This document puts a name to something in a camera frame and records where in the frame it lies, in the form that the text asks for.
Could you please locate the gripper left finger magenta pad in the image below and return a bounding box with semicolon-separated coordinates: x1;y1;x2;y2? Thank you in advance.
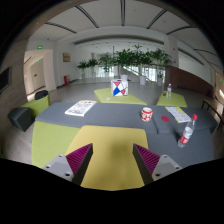
42;143;93;185

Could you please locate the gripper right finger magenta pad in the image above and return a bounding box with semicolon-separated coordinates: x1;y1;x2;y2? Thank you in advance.
133;144;182;185

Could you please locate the clear water bottle red label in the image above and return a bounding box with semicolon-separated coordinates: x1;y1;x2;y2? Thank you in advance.
178;114;197;148

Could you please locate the distant clear water bottle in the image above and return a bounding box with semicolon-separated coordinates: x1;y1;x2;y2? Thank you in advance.
166;83;172;98

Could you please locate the red round coaster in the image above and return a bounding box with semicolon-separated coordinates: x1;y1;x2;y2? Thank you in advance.
161;116;170;122

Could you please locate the red white patterned mug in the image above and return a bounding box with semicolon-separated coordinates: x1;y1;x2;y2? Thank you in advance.
141;107;153;122

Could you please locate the yellow white printed leaflet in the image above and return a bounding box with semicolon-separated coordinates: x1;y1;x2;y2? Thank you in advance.
165;106;191;123

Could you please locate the open magazine on table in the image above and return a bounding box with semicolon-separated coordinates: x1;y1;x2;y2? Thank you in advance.
65;100;96;117

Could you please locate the dark grey cube stool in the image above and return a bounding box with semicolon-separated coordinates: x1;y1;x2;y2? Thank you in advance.
8;107;33;132

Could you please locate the black chair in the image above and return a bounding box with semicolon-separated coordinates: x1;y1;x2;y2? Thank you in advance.
34;90;48;100

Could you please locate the red blue white cube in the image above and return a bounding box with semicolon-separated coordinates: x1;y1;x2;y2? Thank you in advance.
111;79;128;96

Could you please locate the red fire extinguisher box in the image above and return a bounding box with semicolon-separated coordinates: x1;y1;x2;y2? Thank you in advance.
64;75;70;85

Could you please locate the wooden bench right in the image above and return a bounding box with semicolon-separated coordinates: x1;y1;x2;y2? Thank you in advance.
201;99;224;129

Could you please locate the potted plant far left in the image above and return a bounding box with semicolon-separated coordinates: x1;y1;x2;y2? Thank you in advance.
77;60;88;79

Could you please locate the potted plant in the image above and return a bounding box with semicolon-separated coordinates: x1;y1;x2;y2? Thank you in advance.
113;49;135;81
77;60;88;79
150;48;172;86

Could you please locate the potted plant right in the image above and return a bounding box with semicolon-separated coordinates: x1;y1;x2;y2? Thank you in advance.
150;48;172;86

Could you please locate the potted plant centre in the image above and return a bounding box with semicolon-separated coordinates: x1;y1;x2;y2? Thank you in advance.
113;49;135;81

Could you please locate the framed wall picture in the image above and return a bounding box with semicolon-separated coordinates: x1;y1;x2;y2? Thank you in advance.
63;53;71;62

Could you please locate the dark wall screen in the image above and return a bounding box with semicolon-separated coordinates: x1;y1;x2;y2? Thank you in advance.
0;67;11;94

